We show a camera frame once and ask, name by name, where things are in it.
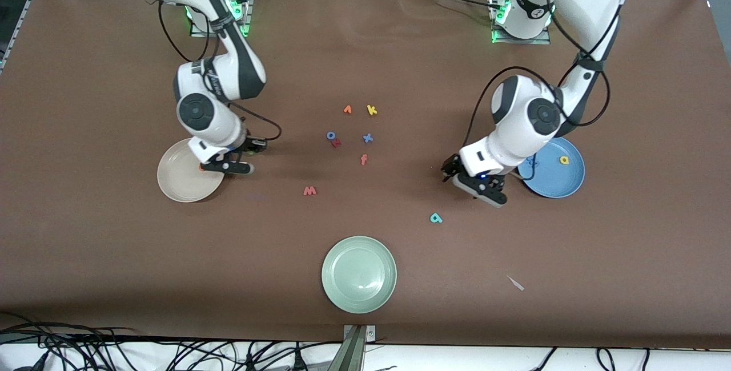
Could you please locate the beige round plate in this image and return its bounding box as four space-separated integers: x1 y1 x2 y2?
157 138 224 203

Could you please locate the blue round plate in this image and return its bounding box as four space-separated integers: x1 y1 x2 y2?
517 136 586 199

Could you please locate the brown table cover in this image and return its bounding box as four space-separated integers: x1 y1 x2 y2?
0 0 731 350

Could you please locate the green round plate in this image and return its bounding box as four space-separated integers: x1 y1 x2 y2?
321 236 397 314

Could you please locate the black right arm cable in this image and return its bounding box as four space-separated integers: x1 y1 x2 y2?
157 0 283 142

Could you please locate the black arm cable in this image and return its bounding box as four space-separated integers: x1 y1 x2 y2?
157 0 283 142
461 0 612 183

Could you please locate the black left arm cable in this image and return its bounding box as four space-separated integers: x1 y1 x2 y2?
461 0 612 183

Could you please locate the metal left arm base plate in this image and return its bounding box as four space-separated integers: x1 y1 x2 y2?
490 0 552 45

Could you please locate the metal table edge bracket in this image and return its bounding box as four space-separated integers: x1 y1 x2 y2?
343 324 376 371

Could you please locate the aluminium frame profile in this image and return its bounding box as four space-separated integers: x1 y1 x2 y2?
0 0 55 72

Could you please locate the black cable tangle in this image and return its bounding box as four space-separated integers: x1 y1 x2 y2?
0 311 343 371

